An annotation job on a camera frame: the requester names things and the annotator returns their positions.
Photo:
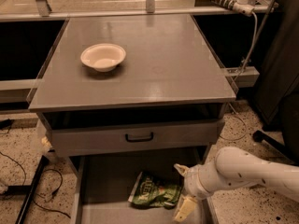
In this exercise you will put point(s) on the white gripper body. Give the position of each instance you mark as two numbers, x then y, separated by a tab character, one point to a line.
192	181

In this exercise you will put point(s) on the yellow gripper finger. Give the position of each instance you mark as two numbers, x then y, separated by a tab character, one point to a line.
186	205
182	169

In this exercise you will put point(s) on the green jalapeno chip bag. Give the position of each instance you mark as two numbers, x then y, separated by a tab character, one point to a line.
150	191

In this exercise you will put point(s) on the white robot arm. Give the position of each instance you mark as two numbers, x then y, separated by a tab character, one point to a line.
233	168

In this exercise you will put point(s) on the open grey middle drawer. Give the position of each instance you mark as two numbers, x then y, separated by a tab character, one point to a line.
106	181

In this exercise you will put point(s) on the grey drawer cabinet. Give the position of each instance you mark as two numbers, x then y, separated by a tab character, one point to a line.
168	75

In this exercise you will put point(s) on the grey top drawer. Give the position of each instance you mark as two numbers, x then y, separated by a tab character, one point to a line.
111	139

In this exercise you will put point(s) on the black metal floor bar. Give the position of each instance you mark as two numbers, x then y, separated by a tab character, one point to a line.
32	189

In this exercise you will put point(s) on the white power strip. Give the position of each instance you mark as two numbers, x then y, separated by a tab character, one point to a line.
239	6

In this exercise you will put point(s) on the black drawer handle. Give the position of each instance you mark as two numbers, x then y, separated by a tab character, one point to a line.
138	139

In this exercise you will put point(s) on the grey metal frame rail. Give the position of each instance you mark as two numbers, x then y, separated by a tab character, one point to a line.
55	16

